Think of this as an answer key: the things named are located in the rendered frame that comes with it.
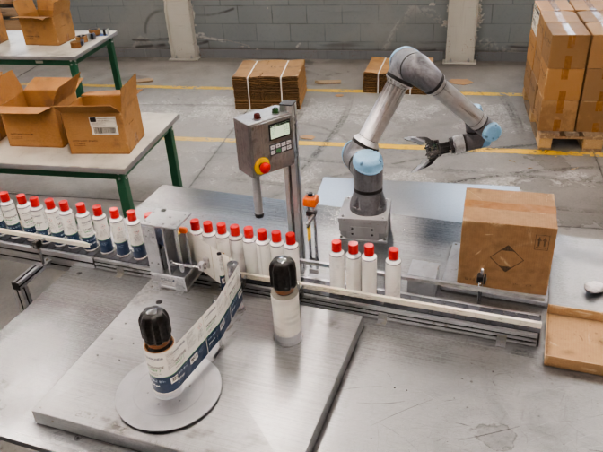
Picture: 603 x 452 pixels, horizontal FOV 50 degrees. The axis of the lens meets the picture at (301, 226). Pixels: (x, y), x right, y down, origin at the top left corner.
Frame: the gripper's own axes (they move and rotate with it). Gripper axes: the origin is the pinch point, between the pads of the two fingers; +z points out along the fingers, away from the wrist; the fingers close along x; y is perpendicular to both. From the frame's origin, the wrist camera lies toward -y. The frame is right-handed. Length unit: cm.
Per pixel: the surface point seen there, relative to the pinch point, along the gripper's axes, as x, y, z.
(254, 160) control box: -6, 77, 53
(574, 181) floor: 37, -202, -126
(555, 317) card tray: 65, 65, -33
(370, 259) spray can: 33, 73, 23
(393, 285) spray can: 43, 71, 17
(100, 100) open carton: -71, -78, 159
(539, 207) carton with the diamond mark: 29, 58, -36
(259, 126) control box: -16, 81, 48
